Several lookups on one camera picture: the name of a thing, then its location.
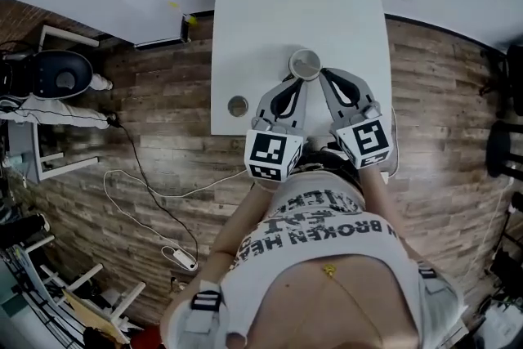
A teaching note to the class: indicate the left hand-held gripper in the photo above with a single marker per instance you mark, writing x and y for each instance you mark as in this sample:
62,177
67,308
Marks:
267,151

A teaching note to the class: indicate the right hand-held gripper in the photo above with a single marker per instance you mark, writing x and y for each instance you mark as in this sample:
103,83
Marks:
367,141

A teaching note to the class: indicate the person's left forearm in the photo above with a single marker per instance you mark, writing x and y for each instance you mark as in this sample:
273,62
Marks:
245,216

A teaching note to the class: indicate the person's right forearm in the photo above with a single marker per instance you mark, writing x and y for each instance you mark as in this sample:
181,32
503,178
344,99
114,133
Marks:
376,192

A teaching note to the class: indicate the black framed white panel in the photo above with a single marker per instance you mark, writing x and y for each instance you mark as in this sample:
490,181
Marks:
163,38

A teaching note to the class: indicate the person's white printed shirt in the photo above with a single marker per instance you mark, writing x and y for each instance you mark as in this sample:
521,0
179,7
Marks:
327,245

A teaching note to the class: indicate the black round stool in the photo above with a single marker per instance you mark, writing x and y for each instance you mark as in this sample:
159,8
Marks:
502,149

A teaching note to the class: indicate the white power adapter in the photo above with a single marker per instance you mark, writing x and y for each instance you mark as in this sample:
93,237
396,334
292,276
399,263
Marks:
180,257

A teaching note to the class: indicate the dark blue chair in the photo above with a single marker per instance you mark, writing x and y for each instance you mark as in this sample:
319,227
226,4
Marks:
61,73

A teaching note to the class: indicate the white wooden chair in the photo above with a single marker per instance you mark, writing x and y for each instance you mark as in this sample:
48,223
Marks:
98,298

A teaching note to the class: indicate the white frame stool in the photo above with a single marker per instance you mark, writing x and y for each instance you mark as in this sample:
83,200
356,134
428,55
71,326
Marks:
67,36
45,163

